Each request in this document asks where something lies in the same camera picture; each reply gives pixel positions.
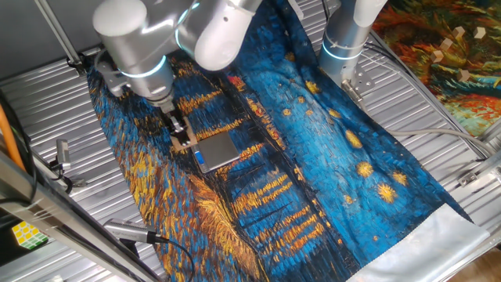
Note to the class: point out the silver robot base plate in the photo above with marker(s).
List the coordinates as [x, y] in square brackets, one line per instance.
[362, 78]

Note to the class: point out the long silver camera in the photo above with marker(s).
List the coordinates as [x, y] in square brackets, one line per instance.
[129, 231]

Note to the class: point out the Rubik's cube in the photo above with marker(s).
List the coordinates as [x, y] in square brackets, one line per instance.
[29, 235]

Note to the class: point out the orange green painted print cloth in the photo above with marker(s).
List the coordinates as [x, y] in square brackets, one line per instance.
[462, 90]

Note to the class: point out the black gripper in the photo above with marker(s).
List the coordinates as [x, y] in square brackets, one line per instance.
[175, 121]

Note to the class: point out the blue starry night print cloth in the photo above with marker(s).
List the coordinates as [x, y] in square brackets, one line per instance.
[313, 156]

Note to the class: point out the light wooden block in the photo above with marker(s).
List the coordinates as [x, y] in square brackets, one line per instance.
[192, 137]

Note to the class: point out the aluminium frame beam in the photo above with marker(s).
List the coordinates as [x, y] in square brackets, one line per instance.
[58, 223]

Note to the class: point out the silver digital pocket scale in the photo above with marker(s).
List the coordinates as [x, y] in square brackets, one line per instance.
[219, 150]

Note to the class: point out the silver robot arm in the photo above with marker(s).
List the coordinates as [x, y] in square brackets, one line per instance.
[148, 47]

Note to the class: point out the small metal corner bracket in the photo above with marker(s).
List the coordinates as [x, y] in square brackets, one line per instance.
[467, 178]

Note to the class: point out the thin aluminium pole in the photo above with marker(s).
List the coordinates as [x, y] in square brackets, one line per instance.
[58, 35]

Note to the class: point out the small wooden cube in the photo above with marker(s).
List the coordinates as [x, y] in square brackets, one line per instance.
[458, 31]
[437, 56]
[479, 32]
[464, 75]
[445, 43]

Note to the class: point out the wrist camera on grey bracket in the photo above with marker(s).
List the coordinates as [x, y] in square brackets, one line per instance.
[111, 80]

